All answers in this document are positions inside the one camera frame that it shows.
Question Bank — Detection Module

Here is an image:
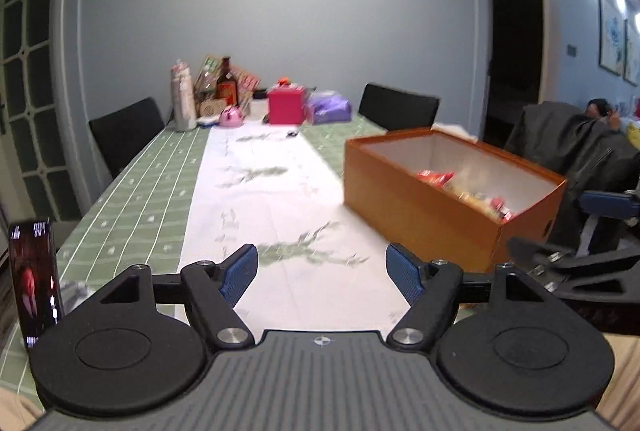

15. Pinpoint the clear yogurt ball bag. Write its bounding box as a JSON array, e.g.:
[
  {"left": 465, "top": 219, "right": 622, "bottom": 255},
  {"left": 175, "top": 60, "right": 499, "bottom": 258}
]
[{"left": 445, "top": 182, "right": 514, "bottom": 223}]

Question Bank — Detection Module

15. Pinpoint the red snack bag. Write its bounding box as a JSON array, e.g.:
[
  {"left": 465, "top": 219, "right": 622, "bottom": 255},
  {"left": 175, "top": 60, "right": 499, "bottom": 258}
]
[{"left": 416, "top": 170, "right": 454, "bottom": 187}]

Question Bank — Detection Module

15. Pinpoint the dark jacket on chair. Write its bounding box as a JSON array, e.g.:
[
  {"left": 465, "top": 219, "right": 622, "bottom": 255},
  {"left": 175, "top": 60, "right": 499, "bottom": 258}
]
[{"left": 504, "top": 102, "right": 639, "bottom": 251}]

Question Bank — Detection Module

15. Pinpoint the orange cardboard box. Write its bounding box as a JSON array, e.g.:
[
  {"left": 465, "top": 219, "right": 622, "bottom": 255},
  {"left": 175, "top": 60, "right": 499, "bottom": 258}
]
[{"left": 344, "top": 128, "right": 566, "bottom": 272}]

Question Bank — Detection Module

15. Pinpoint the green checked tablecloth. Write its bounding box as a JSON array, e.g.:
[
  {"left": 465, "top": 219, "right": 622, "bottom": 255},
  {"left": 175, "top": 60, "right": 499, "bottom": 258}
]
[{"left": 0, "top": 112, "right": 482, "bottom": 400}]

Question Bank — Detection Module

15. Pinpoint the white deer table runner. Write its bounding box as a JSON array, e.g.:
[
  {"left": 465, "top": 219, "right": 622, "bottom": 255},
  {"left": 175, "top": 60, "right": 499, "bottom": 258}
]
[{"left": 180, "top": 119, "right": 408, "bottom": 337}]

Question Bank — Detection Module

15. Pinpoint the pink round container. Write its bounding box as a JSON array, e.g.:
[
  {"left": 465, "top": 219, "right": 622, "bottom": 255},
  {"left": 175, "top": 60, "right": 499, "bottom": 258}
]
[{"left": 218, "top": 106, "right": 244, "bottom": 128}]

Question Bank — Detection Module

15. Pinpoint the white tall tumbler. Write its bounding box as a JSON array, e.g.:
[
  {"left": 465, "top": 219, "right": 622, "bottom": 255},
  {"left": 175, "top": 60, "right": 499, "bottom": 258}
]
[{"left": 171, "top": 59, "right": 196, "bottom": 132}]

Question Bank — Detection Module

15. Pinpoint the smartphone on stand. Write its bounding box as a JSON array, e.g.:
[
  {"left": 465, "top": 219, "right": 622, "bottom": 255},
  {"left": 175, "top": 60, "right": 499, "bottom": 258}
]
[{"left": 9, "top": 219, "right": 64, "bottom": 350}]

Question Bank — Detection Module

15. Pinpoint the black chair far left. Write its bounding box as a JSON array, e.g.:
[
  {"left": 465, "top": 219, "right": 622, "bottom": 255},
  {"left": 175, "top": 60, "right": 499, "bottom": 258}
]
[{"left": 88, "top": 97, "right": 165, "bottom": 178}]

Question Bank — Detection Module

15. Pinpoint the black chair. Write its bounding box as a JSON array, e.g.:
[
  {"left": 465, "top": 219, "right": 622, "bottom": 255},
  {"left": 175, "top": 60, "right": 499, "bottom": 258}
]
[
  {"left": 358, "top": 83, "right": 440, "bottom": 132},
  {"left": 88, "top": 97, "right": 165, "bottom": 178}
]

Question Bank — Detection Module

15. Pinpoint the black chair right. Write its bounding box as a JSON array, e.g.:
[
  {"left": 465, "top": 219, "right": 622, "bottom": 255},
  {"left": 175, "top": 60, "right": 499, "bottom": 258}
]
[{"left": 358, "top": 83, "right": 440, "bottom": 132}]

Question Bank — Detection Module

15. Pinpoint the brown liquor bottle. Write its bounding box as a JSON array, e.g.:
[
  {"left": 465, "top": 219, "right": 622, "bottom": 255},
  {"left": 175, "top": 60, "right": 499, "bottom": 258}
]
[{"left": 216, "top": 56, "right": 240, "bottom": 106}]

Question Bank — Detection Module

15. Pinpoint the colourful patterned card board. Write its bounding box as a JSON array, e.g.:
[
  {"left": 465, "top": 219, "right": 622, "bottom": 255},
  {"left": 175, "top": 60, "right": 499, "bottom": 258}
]
[{"left": 194, "top": 54, "right": 262, "bottom": 108}]

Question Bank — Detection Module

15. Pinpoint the pink gift box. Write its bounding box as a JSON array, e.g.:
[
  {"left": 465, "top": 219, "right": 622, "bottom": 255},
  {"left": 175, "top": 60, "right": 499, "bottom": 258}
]
[{"left": 267, "top": 85, "right": 305, "bottom": 125}]

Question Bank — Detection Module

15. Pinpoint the glass panel door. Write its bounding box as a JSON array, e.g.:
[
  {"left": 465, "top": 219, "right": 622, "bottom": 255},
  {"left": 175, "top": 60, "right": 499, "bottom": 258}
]
[{"left": 1, "top": 0, "right": 80, "bottom": 222}]

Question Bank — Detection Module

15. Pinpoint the purple tissue pack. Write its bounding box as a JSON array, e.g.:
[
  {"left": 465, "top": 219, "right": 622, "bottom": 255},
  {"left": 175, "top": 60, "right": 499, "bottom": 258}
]
[{"left": 305, "top": 91, "right": 352, "bottom": 125}]

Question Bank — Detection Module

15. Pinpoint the framed wall picture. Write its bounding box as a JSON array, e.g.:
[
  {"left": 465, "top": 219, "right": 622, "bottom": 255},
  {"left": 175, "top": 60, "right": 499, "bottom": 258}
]
[{"left": 599, "top": 0, "right": 624, "bottom": 76}]

